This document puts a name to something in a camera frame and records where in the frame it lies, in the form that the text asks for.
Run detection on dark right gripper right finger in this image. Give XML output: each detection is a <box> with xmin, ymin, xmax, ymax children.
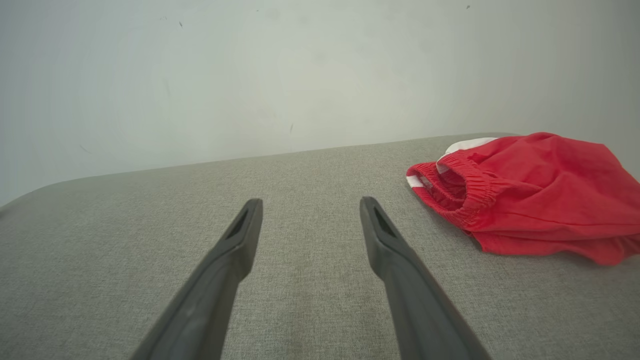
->
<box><xmin>359</xmin><ymin>196</ymin><xmax>494</xmax><ymax>360</ymax></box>

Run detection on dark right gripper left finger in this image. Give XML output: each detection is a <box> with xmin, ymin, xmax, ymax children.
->
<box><xmin>130</xmin><ymin>198</ymin><xmax>264</xmax><ymax>360</ymax></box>

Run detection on red white-striped shorts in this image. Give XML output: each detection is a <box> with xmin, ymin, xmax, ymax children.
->
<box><xmin>406</xmin><ymin>132</ymin><xmax>640</xmax><ymax>266</ymax></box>

